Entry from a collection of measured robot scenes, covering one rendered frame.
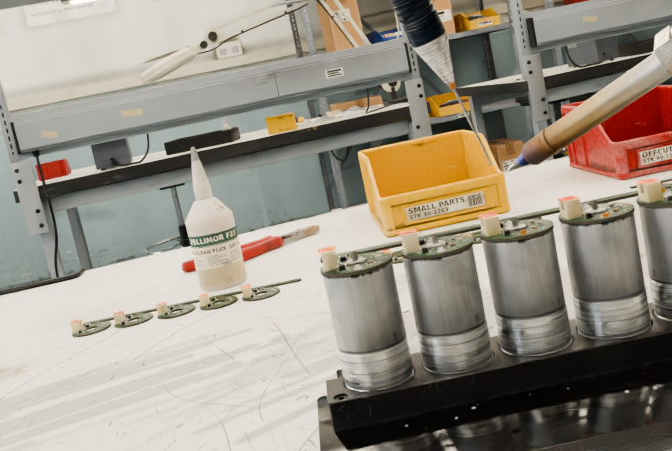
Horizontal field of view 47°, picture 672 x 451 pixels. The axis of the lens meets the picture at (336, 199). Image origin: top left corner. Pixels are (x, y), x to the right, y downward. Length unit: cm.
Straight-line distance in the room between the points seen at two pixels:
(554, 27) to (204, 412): 262
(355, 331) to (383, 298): 1
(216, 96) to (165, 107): 17
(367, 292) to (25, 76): 456
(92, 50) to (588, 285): 453
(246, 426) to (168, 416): 5
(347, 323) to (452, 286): 4
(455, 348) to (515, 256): 4
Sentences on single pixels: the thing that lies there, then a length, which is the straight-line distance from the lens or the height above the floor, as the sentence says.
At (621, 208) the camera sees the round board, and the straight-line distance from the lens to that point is 28.
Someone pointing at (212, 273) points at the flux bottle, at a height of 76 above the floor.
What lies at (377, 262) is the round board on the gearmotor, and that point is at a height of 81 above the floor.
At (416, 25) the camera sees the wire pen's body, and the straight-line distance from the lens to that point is 23.
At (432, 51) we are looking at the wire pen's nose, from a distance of 24.
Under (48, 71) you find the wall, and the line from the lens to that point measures 476.
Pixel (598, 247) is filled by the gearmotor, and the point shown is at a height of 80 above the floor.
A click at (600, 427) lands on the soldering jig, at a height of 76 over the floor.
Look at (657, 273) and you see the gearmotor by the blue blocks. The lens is 29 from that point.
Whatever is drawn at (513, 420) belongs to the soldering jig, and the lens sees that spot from 26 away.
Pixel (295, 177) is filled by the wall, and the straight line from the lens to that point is 475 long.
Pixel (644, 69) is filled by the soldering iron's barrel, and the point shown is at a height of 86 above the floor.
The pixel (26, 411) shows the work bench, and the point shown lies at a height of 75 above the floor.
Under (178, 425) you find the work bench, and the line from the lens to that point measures 34.
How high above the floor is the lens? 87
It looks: 8 degrees down
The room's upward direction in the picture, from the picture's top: 12 degrees counter-clockwise
